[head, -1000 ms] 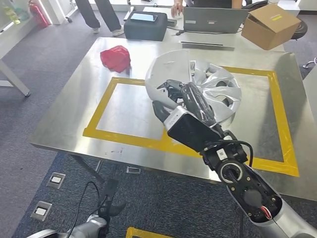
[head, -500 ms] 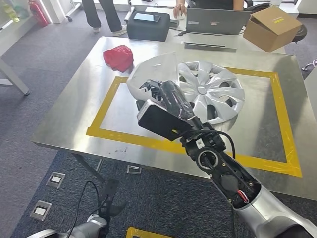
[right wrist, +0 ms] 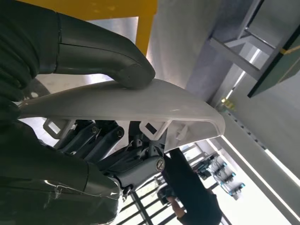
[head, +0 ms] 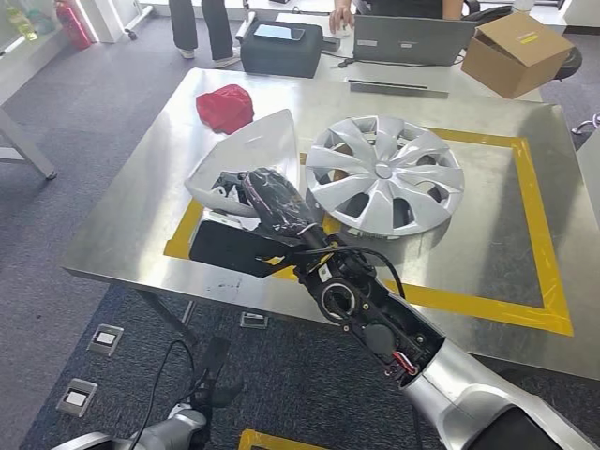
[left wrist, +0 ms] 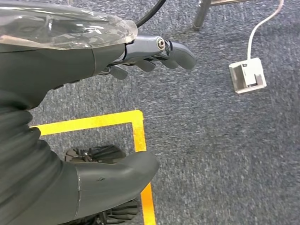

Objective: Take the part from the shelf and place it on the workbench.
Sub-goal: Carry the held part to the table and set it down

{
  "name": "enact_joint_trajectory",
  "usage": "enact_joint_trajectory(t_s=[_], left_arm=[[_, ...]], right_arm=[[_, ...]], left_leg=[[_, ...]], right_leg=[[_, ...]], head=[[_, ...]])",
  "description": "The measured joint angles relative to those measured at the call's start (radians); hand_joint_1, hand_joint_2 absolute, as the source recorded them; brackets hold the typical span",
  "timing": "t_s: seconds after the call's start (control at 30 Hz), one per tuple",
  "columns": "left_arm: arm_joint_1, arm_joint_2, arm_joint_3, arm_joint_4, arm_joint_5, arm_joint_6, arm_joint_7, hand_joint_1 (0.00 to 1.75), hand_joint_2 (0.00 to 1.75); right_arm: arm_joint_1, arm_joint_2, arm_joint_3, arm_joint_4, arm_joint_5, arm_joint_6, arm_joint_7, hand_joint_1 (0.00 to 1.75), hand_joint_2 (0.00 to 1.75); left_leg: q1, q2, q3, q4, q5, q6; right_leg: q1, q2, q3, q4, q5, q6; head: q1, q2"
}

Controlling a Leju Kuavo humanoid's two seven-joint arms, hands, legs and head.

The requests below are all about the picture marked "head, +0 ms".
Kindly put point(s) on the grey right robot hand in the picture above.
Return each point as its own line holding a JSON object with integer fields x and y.
{"x": 281, "y": 205}

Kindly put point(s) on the white plastic part orange writing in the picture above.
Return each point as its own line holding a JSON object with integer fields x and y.
{"x": 253, "y": 149}

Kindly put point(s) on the person's hand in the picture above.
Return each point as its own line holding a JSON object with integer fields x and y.
{"x": 341, "y": 18}

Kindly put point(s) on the white table panel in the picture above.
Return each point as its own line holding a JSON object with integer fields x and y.
{"x": 592, "y": 174}

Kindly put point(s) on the open brown cardboard box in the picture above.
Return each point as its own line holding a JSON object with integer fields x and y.
{"x": 515, "y": 56}

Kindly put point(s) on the grey laptop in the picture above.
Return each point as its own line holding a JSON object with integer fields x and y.
{"x": 412, "y": 40}

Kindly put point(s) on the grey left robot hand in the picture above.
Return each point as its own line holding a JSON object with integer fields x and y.
{"x": 227, "y": 394}

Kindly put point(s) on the clear plastic film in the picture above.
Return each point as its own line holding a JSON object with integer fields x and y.
{"x": 276, "y": 199}

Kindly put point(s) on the person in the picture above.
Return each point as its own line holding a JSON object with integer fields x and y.
{"x": 398, "y": 6}
{"x": 183, "y": 25}

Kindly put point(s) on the yellow floor tape square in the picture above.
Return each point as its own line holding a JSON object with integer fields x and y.
{"x": 263, "y": 440}

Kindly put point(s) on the yellow tape rectangle frame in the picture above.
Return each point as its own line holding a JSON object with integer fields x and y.
{"x": 469, "y": 304}

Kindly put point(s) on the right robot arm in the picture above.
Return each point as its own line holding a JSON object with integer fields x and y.
{"x": 469, "y": 385}

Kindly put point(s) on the red cloth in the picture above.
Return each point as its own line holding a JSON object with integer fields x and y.
{"x": 225, "y": 109}

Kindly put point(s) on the silver wheel hubcap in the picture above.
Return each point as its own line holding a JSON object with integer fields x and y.
{"x": 384, "y": 174}

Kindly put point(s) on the white rolling stand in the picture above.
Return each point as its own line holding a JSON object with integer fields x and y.
{"x": 108, "y": 18}

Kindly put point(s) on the person's forearm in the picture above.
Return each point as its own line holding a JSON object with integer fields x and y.
{"x": 452, "y": 7}

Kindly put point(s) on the white office table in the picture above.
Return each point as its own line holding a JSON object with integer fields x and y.
{"x": 337, "y": 68}

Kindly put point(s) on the steel frame table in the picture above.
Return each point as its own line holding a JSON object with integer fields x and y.
{"x": 140, "y": 205}

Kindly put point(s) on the grey flat bar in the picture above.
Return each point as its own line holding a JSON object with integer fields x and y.
{"x": 398, "y": 90}

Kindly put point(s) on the silver floor outlet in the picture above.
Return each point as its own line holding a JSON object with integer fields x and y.
{"x": 253, "y": 320}
{"x": 106, "y": 339}
{"x": 76, "y": 397}

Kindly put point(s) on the black office chair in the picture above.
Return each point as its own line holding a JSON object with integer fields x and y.
{"x": 569, "y": 65}

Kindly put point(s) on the green top white desk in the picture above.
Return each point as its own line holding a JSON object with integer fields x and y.
{"x": 23, "y": 146}

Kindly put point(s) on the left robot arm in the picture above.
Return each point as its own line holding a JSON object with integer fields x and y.
{"x": 178, "y": 428}

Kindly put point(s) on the black hard case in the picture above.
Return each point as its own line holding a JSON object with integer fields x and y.
{"x": 281, "y": 59}

